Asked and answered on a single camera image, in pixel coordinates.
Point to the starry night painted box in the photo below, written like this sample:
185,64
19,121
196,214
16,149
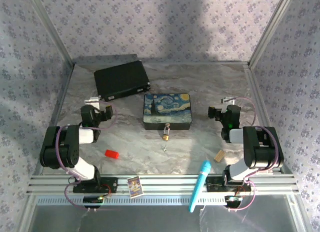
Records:
167,109

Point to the small brass padlock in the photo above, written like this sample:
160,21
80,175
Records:
165,136

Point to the small silver key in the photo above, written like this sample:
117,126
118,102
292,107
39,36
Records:
164,148

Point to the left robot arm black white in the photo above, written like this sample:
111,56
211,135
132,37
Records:
72,151

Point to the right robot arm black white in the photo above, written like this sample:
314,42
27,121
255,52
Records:
260,146

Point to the black hard case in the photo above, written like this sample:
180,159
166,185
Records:
120,79

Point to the red plastic block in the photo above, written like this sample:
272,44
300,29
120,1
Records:
111,153

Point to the small wooden block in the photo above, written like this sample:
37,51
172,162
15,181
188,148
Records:
219,156

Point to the blue marker pen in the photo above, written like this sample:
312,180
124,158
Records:
200,182

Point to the purple playing card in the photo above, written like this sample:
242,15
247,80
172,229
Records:
135,187

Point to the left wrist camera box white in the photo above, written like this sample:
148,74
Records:
90,101

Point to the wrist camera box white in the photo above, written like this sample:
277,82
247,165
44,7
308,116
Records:
226,100
90,101

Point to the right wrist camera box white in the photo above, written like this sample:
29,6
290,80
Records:
226,100

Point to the aluminium side rail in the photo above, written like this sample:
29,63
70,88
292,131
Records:
260,96
60,101

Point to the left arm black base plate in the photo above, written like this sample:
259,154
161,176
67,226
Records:
110,185

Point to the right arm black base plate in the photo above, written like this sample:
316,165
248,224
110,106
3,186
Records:
215,185

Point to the aluminium front rail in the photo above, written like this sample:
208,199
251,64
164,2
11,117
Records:
162,183

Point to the aluminium frame post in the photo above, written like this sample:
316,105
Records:
50,26
270,29

